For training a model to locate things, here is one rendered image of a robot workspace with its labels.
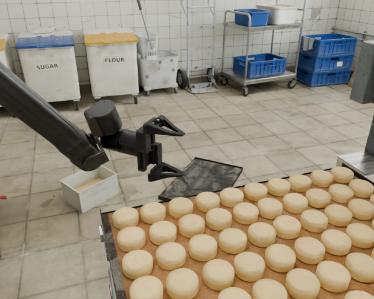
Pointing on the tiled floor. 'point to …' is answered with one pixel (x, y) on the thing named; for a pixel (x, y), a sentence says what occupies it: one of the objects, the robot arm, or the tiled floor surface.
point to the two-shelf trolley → (270, 53)
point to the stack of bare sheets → (202, 178)
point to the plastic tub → (89, 188)
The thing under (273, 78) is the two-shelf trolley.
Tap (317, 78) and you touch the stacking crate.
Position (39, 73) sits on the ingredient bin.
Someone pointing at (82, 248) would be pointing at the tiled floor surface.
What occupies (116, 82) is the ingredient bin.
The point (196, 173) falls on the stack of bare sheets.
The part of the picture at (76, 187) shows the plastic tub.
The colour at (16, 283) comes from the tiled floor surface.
